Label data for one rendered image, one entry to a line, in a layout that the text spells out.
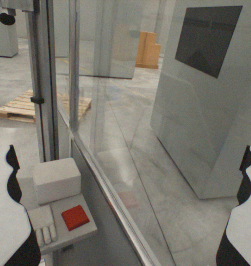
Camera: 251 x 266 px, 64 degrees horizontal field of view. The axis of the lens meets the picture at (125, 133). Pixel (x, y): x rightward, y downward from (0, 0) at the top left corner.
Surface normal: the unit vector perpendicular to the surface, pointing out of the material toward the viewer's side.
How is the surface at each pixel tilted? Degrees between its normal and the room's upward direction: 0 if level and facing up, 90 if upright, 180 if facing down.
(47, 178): 0
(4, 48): 90
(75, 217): 0
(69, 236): 0
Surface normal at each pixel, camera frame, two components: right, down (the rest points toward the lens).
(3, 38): 0.22, 0.51
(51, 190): 0.47, 0.48
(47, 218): 0.13, -0.86
